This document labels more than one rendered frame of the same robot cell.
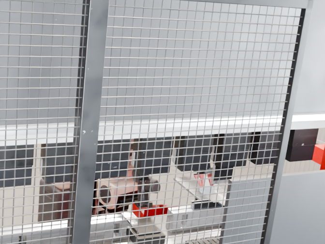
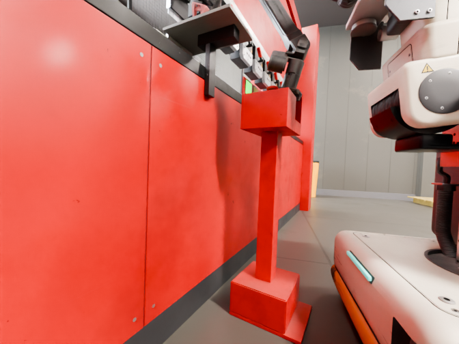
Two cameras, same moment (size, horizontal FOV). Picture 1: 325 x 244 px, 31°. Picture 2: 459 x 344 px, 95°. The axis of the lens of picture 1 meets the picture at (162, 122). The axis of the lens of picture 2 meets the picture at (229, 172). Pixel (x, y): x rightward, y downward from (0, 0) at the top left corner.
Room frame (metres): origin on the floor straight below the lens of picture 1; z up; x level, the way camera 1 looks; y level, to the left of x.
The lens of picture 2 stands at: (3.35, -0.57, 0.53)
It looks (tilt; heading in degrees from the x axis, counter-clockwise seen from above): 2 degrees down; 147
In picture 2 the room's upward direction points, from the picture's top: 2 degrees clockwise
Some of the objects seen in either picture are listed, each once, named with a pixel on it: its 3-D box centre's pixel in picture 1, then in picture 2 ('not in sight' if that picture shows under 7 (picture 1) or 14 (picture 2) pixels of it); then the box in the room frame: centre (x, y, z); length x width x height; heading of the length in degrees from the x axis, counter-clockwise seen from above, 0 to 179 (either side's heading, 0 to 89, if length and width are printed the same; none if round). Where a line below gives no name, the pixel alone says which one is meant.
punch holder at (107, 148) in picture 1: (109, 155); (242, 50); (2.26, 0.20, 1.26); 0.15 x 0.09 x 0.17; 119
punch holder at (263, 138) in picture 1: (265, 144); not in sight; (2.65, -0.50, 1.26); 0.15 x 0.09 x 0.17; 119
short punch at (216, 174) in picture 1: (222, 174); (177, 9); (2.54, -0.30, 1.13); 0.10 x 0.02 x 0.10; 119
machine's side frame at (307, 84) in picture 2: not in sight; (281, 122); (1.28, 1.60, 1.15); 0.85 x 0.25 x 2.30; 29
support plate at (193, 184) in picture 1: (201, 187); (208, 34); (2.67, -0.23, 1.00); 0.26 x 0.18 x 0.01; 29
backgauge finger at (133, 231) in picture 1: (137, 225); not in sight; (2.16, 0.05, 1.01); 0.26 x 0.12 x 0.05; 29
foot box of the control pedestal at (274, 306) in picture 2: not in sight; (272, 295); (2.81, 0.00, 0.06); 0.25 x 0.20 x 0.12; 27
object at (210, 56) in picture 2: not in sight; (216, 64); (2.70, -0.21, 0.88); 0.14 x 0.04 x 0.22; 29
